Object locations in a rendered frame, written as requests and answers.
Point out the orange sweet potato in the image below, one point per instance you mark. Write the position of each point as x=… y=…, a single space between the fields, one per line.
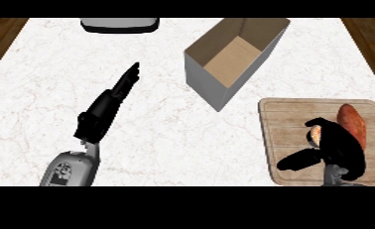
x=353 y=124

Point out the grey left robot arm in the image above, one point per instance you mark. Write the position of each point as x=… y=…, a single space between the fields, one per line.
x=68 y=170

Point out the grey and black appliance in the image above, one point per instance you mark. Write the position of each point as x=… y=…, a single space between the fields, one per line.
x=120 y=24

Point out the orange cupcake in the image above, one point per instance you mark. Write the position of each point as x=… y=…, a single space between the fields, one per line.
x=316 y=134

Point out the open cardboard box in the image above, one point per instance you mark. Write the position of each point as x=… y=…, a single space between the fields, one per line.
x=234 y=61

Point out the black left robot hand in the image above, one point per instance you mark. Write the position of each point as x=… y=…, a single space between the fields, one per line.
x=105 y=107

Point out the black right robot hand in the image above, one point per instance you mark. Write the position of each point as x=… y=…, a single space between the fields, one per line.
x=341 y=147

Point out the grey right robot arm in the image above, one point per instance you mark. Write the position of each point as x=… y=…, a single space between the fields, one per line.
x=338 y=176

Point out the pale wooden cutting board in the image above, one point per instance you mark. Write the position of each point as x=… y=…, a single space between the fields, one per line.
x=288 y=130

